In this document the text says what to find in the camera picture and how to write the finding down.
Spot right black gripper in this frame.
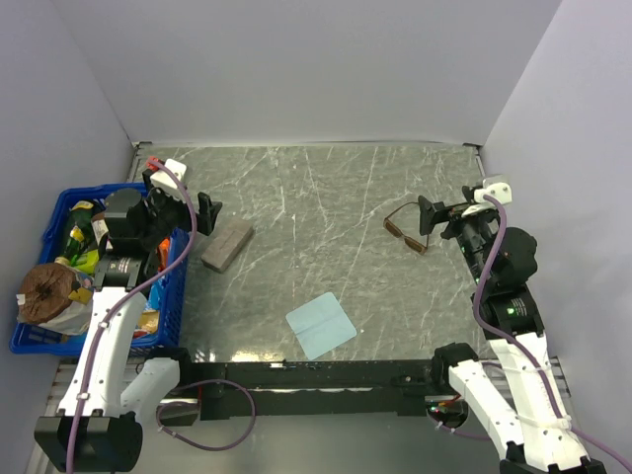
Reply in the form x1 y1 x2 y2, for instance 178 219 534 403
415 185 493 285

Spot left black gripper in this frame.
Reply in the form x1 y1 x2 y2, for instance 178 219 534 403
139 170 221 248

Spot brown sunglasses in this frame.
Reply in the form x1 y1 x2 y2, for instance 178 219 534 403
383 201 430 255

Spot grey felt glasses case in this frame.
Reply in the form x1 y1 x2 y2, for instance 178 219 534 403
200 217 254 274

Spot light blue cleaning cloth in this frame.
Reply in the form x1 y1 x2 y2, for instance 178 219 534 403
285 292 357 360

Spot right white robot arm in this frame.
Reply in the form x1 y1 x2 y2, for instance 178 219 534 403
418 197 605 473

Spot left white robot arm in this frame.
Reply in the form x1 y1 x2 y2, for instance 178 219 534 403
35 186 222 473

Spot green glass bottle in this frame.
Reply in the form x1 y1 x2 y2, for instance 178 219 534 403
54 199 102 266

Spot brown round bread bag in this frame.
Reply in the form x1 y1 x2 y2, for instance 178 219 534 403
16 263 95 336

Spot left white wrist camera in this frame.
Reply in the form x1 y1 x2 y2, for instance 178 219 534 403
147 157 190 200

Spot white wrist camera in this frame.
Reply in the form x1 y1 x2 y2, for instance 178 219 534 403
147 157 190 200
474 175 513 204

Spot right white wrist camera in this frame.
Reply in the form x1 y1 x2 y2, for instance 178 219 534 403
474 175 513 204

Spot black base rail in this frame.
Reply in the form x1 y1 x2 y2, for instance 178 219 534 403
166 359 456 421

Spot aluminium frame rail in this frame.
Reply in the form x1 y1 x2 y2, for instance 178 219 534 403
43 357 144 417

